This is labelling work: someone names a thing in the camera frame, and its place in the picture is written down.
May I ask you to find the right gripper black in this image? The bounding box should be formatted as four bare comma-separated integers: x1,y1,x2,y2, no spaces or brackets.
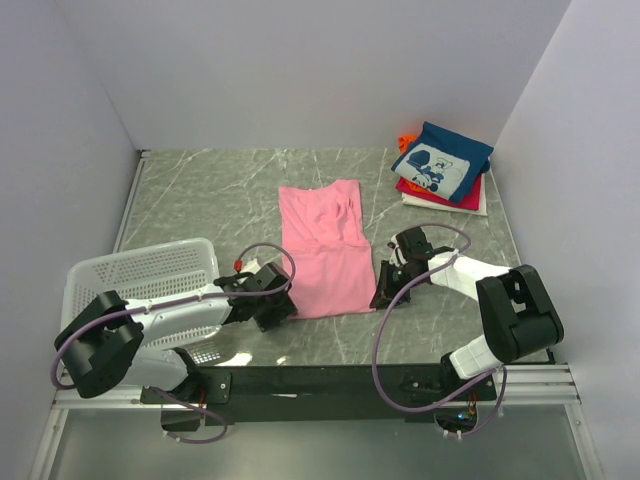
370,260,422,310

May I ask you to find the pink t shirt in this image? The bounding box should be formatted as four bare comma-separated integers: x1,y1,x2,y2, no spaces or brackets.
278,180,376,319

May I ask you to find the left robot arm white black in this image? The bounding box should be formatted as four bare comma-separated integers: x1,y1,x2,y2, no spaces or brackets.
50,276,297,402

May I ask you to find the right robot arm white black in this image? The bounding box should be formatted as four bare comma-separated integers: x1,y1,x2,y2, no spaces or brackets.
383,247,564,399

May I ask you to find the white folded t shirt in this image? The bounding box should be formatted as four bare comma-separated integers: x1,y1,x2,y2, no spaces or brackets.
396,174,487,217

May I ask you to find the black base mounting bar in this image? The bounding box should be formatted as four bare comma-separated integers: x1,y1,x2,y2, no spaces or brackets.
139,362,481,429

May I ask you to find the red folded t shirt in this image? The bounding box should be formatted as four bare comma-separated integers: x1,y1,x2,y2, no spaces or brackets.
394,172,485,212

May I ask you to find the blue printed folded t shirt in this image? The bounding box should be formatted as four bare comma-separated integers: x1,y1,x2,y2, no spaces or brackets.
391,122,494,203

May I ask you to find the white plastic laundry basket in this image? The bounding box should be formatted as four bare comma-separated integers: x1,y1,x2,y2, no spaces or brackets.
61,238,231,350

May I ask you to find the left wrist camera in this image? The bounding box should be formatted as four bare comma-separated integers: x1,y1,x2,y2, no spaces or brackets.
234,259,290,302

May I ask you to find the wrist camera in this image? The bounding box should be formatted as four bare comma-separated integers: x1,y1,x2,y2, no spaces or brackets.
234,259,290,302
388,227,433,267

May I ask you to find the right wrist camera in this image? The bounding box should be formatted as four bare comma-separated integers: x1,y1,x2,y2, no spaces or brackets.
388,227,433,267

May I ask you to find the aluminium rail frame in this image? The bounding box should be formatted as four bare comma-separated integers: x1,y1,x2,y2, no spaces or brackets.
27,147,640,480

